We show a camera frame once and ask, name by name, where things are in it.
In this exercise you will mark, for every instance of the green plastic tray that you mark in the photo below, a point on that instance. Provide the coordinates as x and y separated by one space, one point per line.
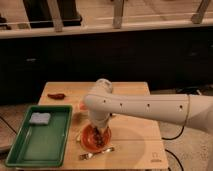
40 146

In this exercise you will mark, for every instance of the dark grape bunch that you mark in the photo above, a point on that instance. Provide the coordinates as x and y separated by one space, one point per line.
98 138

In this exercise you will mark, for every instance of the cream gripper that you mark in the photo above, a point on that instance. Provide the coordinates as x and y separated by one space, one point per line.
99 121

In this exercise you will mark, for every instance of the red chili pepper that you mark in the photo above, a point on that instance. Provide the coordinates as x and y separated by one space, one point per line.
59 96

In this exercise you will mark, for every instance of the red bowl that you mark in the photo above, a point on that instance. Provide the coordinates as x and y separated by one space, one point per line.
87 141

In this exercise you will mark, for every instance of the gold fork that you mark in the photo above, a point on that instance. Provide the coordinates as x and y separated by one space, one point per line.
90 155

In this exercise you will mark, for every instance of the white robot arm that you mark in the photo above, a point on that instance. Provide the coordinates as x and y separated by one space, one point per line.
193 111

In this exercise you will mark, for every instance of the blue grey sponge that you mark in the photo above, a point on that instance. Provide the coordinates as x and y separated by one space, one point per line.
40 118

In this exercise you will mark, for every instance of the small orange cup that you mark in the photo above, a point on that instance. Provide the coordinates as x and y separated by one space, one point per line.
82 108

